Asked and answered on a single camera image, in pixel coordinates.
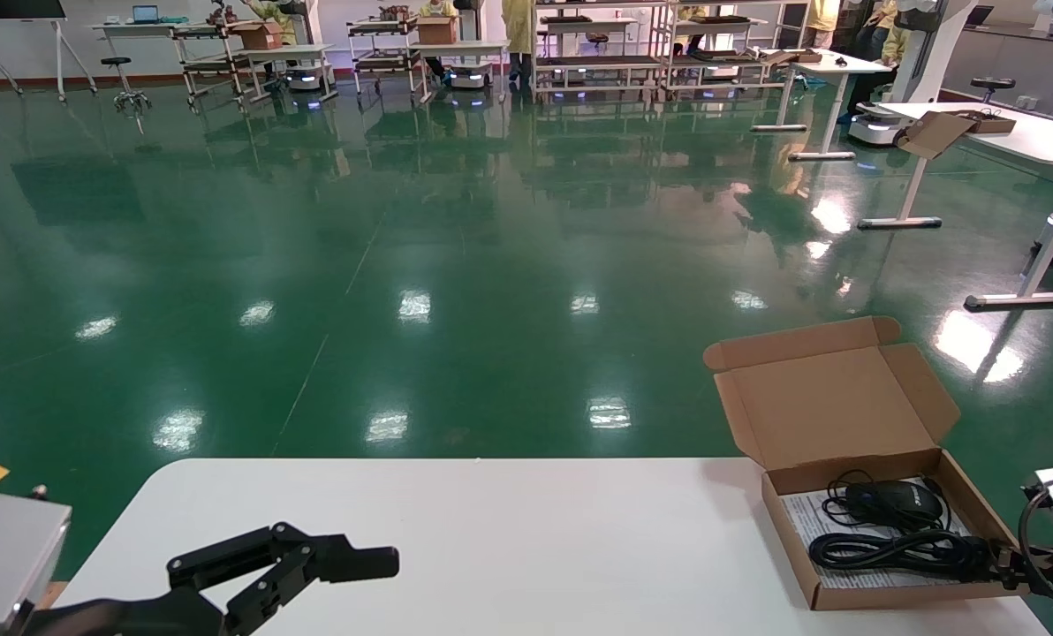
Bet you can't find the white desk with laptop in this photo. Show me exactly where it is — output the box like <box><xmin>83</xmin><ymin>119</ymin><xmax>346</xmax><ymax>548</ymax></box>
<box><xmin>92</xmin><ymin>19</ymin><xmax>227</xmax><ymax>89</ymax></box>

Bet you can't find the black wired computer mouse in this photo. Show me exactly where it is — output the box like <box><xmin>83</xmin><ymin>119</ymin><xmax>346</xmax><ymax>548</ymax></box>
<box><xmin>822</xmin><ymin>470</ymin><xmax>949</xmax><ymax>532</ymax></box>

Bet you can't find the brown cardboard storage box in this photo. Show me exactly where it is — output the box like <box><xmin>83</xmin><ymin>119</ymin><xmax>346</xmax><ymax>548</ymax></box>
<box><xmin>702</xmin><ymin>315</ymin><xmax>1024</xmax><ymax>613</ymax></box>

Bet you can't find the tall white robot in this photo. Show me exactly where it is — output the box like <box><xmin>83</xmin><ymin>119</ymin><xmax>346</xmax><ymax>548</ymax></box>
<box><xmin>847</xmin><ymin>0</ymin><xmax>980</xmax><ymax>148</ymax></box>

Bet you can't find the white metal shelf rack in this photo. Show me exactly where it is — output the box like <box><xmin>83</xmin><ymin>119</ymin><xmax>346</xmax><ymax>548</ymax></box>
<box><xmin>530</xmin><ymin>0</ymin><xmax>674</xmax><ymax>96</ymax></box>
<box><xmin>666</xmin><ymin>0</ymin><xmax>790</xmax><ymax>92</ymax></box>

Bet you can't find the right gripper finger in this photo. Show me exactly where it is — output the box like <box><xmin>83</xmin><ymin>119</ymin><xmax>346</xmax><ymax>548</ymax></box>
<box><xmin>1019</xmin><ymin>546</ymin><xmax>1050</xmax><ymax>591</ymax></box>
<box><xmin>986</xmin><ymin>542</ymin><xmax>1020</xmax><ymax>586</ymax></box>

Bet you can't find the white printed instruction sheet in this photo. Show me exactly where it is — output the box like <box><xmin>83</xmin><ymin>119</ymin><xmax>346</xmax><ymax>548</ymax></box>
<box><xmin>780</xmin><ymin>483</ymin><xmax>980</xmax><ymax>592</ymax></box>

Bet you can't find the metal wheeled cart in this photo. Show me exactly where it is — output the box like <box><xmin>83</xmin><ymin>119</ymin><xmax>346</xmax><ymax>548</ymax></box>
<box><xmin>171</xmin><ymin>24</ymin><xmax>246</xmax><ymax>110</ymax></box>
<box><xmin>346</xmin><ymin>16</ymin><xmax>432</xmax><ymax>105</ymax></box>

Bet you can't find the open cardboard box with cables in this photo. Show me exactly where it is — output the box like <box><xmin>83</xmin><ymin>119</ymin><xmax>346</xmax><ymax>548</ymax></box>
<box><xmin>897</xmin><ymin>110</ymin><xmax>1018</xmax><ymax>161</ymax></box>

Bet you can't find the black display on stand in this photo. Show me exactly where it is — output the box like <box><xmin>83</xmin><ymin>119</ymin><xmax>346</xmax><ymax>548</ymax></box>
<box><xmin>0</xmin><ymin>0</ymin><xmax>100</xmax><ymax>105</ymax></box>

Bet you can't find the thick black bundled cable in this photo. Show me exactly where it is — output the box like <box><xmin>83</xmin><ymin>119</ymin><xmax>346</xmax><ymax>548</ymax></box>
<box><xmin>808</xmin><ymin>527</ymin><xmax>992</xmax><ymax>583</ymax></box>

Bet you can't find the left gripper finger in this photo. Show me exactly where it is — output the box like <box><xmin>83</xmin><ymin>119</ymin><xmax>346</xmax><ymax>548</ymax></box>
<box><xmin>224</xmin><ymin>546</ymin><xmax>401</xmax><ymax>636</ymax></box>
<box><xmin>167</xmin><ymin>522</ymin><xmax>353</xmax><ymax>590</ymax></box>

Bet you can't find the large white workshop table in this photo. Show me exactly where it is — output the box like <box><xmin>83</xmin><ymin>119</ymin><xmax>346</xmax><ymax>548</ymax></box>
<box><xmin>857</xmin><ymin>101</ymin><xmax>1053</xmax><ymax>312</ymax></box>

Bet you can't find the grey wall counter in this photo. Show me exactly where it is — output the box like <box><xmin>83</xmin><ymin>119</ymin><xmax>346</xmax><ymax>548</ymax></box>
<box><xmin>942</xmin><ymin>21</ymin><xmax>1053</xmax><ymax>129</ymax></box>

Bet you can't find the person in yellow coat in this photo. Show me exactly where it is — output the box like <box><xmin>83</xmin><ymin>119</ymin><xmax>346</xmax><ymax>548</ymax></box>
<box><xmin>501</xmin><ymin>0</ymin><xmax>537</xmax><ymax>82</ymax></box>
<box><xmin>417</xmin><ymin>0</ymin><xmax>458</xmax><ymax>82</ymax></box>
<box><xmin>242</xmin><ymin>0</ymin><xmax>299</xmax><ymax>47</ymax></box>
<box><xmin>804</xmin><ymin>0</ymin><xmax>842</xmax><ymax>51</ymax></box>
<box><xmin>847</xmin><ymin>0</ymin><xmax>905</xmax><ymax>117</ymax></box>

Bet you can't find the cardboard box with open flaps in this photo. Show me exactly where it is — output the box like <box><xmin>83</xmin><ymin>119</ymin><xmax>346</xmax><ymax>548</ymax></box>
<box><xmin>229</xmin><ymin>21</ymin><xmax>285</xmax><ymax>51</ymax></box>

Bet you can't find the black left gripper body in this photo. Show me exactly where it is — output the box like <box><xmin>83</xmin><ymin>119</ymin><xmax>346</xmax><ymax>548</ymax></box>
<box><xmin>23</xmin><ymin>587</ymin><xmax>229</xmax><ymax>636</ymax></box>

